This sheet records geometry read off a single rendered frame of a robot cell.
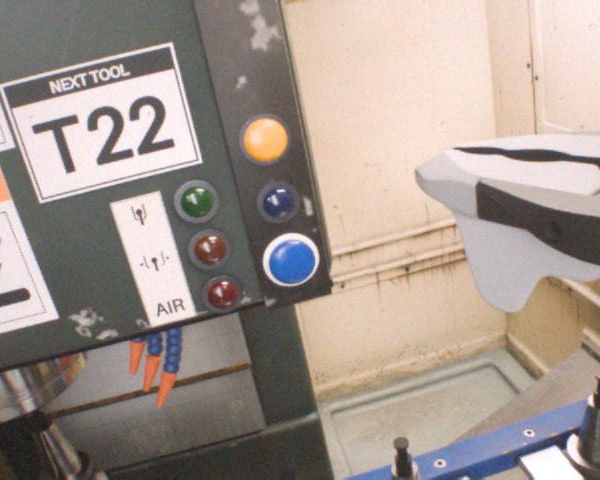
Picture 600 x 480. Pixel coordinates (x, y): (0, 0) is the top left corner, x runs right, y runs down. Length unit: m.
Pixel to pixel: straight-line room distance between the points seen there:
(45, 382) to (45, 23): 0.36
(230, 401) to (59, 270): 0.88
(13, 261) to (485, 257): 0.27
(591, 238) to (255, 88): 0.22
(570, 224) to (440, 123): 1.36
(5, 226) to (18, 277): 0.03
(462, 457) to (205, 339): 0.61
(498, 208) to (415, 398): 1.58
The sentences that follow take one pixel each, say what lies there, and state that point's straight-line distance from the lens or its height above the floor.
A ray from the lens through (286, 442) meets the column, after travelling 1.33.
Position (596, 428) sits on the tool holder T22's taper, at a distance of 0.66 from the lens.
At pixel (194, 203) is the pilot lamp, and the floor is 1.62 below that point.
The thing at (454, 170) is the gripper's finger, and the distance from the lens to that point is 0.22.
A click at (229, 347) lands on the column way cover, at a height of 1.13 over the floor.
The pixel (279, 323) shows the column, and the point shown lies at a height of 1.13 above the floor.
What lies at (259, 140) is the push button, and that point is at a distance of 0.33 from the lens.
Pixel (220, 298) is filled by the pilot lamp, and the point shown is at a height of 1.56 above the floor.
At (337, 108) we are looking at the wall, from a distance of 1.42.
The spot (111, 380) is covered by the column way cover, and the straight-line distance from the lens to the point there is 1.18.
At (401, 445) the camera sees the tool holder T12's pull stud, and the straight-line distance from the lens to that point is 0.56.
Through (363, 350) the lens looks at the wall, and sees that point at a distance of 1.70.
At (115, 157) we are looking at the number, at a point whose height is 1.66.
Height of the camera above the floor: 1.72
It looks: 23 degrees down
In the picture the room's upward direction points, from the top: 12 degrees counter-clockwise
